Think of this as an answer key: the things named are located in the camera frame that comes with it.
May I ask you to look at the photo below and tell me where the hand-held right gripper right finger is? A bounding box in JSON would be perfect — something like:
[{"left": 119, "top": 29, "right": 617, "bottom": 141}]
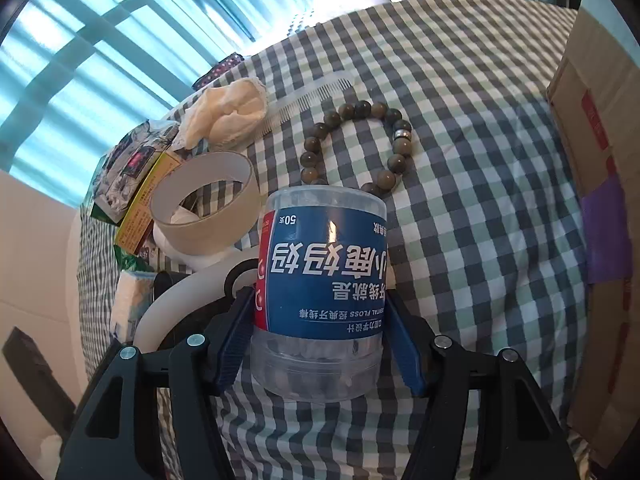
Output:
[{"left": 387, "top": 291, "right": 596, "bottom": 480}]

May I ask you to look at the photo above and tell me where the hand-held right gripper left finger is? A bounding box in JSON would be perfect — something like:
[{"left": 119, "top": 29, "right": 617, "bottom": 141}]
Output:
[{"left": 55, "top": 287, "right": 257, "bottom": 480}]

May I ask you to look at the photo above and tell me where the white shoehorn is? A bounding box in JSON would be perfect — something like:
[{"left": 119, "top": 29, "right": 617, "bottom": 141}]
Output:
[{"left": 134, "top": 225, "right": 256, "bottom": 356}]

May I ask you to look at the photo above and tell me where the clear dental floss jar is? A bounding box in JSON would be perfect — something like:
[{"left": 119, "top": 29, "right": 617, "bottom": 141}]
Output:
[{"left": 248, "top": 186, "right": 392, "bottom": 402}]

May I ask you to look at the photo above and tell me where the brown cardboard box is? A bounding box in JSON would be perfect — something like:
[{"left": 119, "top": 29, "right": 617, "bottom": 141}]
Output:
[{"left": 545, "top": 0, "right": 640, "bottom": 471}]

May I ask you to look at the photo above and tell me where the beige tape roll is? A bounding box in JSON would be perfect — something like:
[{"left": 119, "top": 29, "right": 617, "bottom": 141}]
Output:
[{"left": 150, "top": 151, "right": 261, "bottom": 257}]

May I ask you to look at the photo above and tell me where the white tissue packet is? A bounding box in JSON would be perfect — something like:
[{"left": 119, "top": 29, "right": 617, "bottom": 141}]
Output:
[{"left": 109, "top": 270, "right": 156, "bottom": 341}]

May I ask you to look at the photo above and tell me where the green packet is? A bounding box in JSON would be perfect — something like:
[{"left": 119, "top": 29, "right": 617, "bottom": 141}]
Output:
[{"left": 114, "top": 245, "right": 161, "bottom": 273}]

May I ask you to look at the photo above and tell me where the yellow small box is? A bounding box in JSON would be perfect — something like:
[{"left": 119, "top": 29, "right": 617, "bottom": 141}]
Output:
[{"left": 114, "top": 152, "right": 182, "bottom": 256}]

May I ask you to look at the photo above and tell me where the snack packets pile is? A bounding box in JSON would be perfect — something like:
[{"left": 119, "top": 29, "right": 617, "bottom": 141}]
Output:
[{"left": 92, "top": 120, "right": 178, "bottom": 223}]

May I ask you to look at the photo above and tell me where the clear plastic comb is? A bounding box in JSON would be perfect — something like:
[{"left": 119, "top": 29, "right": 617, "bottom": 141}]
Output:
[{"left": 263, "top": 71, "right": 355, "bottom": 136}]

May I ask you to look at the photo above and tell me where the black dotted pouch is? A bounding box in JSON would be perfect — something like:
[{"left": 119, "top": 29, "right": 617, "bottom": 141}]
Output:
[{"left": 192, "top": 52, "right": 244, "bottom": 92}]

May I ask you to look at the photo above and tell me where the teal window curtain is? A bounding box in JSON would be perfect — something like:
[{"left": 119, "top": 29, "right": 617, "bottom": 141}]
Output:
[{"left": 0, "top": 0, "right": 391, "bottom": 208}]

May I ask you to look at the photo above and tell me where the brown bead bracelet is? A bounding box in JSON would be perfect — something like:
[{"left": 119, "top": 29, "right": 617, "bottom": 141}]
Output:
[{"left": 299, "top": 101, "right": 414, "bottom": 196}]

